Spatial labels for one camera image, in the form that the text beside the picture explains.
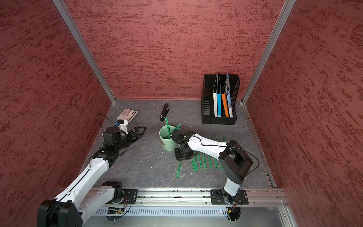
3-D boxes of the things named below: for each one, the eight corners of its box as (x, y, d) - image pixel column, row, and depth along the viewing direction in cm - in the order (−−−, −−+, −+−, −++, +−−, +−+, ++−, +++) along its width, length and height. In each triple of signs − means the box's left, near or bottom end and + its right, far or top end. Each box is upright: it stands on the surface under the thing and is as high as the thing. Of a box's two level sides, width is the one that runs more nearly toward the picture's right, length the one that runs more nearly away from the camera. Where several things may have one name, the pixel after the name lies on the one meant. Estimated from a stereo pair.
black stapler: (160, 120, 110) (159, 116, 105) (166, 107, 119) (165, 103, 114) (164, 121, 109) (163, 117, 105) (169, 108, 118) (169, 103, 114)
